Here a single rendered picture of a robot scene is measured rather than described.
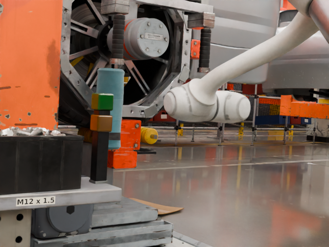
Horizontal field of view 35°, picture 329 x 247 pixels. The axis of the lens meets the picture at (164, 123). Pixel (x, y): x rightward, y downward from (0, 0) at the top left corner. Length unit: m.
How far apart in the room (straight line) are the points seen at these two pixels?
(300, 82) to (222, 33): 2.08
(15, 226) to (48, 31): 0.48
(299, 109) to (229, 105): 4.31
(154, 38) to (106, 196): 0.73
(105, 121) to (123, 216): 0.81
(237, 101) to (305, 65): 2.61
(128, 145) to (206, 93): 0.41
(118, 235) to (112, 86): 0.57
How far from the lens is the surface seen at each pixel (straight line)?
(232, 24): 2.37
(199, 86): 1.59
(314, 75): 4.23
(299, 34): 1.55
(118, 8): 1.59
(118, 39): 1.58
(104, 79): 1.68
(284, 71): 4.44
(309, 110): 5.88
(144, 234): 2.00
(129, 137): 1.86
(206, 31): 1.78
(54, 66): 1.32
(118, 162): 1.85
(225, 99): 1.70
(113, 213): 1.95
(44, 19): 1.32
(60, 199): 1.12
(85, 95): 1.77
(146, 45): 1.72
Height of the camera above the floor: 0.66
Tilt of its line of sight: 3 degrees down
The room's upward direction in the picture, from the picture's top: 3 degrees clockwise
